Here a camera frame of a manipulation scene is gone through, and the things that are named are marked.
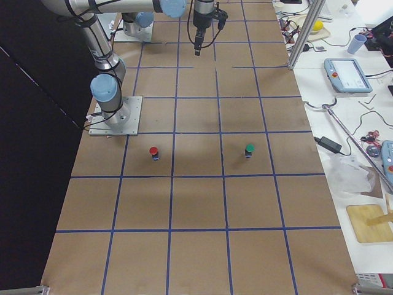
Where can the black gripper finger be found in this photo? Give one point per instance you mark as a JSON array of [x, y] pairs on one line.
[[198, 43]]

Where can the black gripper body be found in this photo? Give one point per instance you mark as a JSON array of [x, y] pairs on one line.
[[201, 21]]

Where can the beige tray with plates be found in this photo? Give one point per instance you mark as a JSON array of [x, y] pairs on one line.
[[318, 31]]

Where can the yellow ball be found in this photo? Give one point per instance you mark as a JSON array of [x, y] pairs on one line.
[[318, 25]]

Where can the metal rod tool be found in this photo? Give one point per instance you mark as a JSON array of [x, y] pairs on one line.
[[327, 107]]

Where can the blue teach pendant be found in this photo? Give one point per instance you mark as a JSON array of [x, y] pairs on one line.
[[346, 75], [387, 158]]

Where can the blue plastic cup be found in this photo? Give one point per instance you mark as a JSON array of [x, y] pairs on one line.
[[356, 43]]

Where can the black power adapter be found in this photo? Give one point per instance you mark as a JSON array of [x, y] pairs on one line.
[[328, 144]]

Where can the clear plastic bag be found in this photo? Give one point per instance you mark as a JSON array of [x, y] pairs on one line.
[[347, 177]]

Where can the wooden cutting board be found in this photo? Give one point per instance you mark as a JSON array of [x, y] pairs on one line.
[[370, 224]]

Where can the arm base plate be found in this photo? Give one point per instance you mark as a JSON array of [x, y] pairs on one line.
[[133, 33], [124, 122]]

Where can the aluminium frame post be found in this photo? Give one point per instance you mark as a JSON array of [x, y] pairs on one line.
[[312, 15]]

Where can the green push button switch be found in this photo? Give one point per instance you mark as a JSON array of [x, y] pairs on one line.
[[248, 151]]

